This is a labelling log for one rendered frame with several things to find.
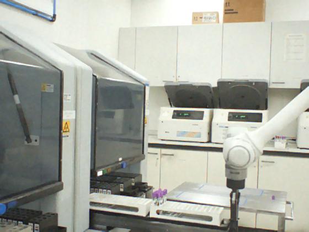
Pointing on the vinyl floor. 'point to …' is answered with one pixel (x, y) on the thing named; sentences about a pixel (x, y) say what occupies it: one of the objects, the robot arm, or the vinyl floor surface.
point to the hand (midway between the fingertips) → (234, 227)
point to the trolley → (257, 198)
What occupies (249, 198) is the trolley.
